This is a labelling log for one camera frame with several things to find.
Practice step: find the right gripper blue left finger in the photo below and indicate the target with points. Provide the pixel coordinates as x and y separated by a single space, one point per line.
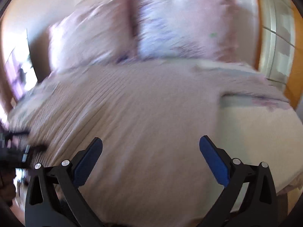
53 196

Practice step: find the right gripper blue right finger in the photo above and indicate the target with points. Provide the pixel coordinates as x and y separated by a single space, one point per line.
249 195

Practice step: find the beige cable-knit sweater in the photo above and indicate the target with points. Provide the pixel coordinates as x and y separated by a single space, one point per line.
150 119

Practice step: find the pastel floral bed sheet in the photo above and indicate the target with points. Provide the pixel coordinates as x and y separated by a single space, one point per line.
254 121

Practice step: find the left pink floral pillow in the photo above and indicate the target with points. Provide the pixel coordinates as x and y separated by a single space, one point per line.
98 34

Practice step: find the wooden glass-panel wardrobe door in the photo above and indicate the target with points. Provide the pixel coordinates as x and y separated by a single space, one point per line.
269 34

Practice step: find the right pink lavender pillow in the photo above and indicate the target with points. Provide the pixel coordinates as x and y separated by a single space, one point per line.
187 29

